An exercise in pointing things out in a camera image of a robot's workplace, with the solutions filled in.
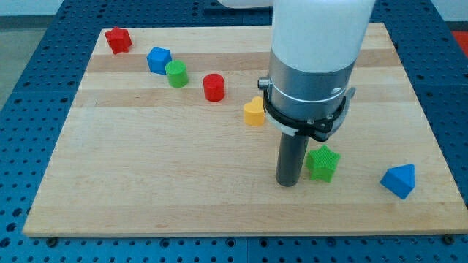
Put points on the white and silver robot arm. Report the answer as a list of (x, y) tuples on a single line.
[(314, 46)]

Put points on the wooden board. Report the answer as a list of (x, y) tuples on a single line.
[(139, 158)]

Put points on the blue triangle block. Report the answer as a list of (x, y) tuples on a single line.
[(400, 180)]

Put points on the yellow heart block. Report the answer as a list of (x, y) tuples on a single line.
[(254, 114)]

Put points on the red cylinder block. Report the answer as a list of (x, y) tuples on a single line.
[(213, 86)]

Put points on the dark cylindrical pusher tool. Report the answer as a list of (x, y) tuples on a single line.
[(292, 150)]

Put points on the green cylinder block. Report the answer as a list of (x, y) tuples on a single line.
[(176, 73)]

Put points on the green star block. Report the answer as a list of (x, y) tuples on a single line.
[(322, 163)]

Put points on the blue cube block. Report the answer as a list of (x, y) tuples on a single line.
[(157, 60)]

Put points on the red star block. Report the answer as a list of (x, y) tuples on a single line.
[(118, 40)]

